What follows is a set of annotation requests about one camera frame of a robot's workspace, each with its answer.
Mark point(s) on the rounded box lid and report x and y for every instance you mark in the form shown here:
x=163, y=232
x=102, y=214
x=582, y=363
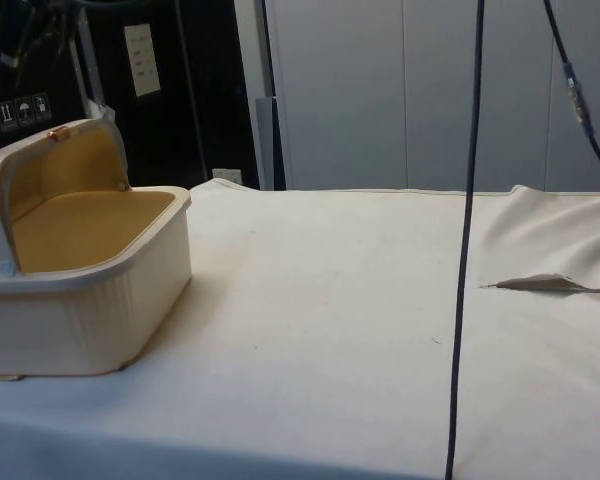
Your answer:
x=65, y=165

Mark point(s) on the pale locker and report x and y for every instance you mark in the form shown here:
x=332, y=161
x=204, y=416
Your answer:
x=597, y=60
x=340, y=100
x=510, y=100

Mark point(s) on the black cabinet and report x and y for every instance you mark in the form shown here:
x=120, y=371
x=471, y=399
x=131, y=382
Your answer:
x=180, y=100

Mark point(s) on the cream box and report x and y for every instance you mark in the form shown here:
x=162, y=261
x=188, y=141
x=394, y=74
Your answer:
x=105, y=320

